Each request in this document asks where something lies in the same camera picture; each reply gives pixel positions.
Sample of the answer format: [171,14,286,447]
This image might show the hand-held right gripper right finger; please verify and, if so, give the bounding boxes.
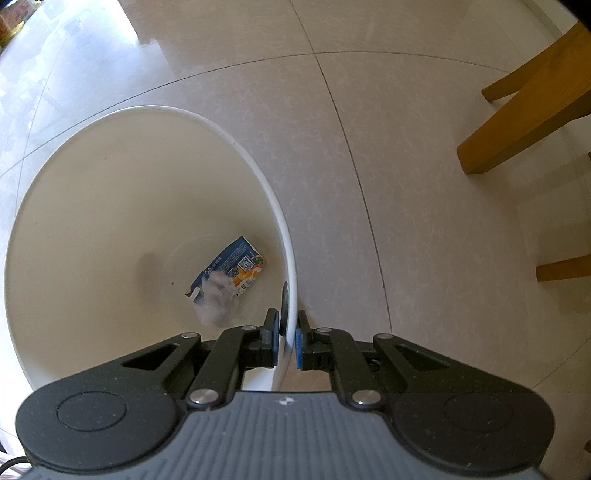
[294,310,451,411]

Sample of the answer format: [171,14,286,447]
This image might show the black cable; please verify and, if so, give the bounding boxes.
[0,453,34,477]

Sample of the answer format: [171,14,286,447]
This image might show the white plastic bin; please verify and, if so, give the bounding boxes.
[2,105,300,394]

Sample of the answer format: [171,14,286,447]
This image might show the blue snack wrapper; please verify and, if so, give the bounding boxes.
[185,236,267,305]

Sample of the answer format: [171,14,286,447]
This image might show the wooden chair legs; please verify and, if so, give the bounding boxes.
[457,21,591,283]

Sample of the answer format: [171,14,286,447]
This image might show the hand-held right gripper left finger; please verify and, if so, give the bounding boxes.
[121,309,280,411]

